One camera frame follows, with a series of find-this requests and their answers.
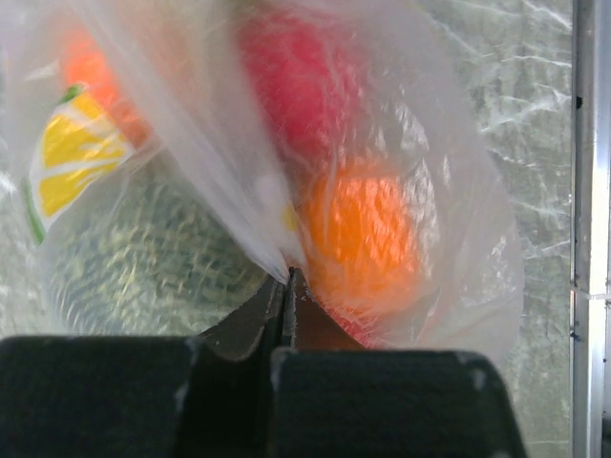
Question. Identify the red fake apple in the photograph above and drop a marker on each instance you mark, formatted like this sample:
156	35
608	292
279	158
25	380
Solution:
309	72

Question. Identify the green fake melon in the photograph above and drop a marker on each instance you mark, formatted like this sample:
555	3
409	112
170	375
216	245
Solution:
139	254

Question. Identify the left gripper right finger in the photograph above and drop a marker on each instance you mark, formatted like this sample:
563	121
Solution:
371	403

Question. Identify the aluminium mounting rail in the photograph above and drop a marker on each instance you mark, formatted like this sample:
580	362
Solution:
590	252

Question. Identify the clear lemon-print plastic bag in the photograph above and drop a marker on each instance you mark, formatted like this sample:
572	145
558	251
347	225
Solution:
180	63

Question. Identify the orange fake tangerine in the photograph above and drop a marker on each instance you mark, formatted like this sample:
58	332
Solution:
83	63

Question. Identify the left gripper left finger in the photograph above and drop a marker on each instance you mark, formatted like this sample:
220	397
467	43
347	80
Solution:
188	396

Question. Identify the orange fake persimmon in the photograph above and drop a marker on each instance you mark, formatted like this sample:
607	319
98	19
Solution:
363	256

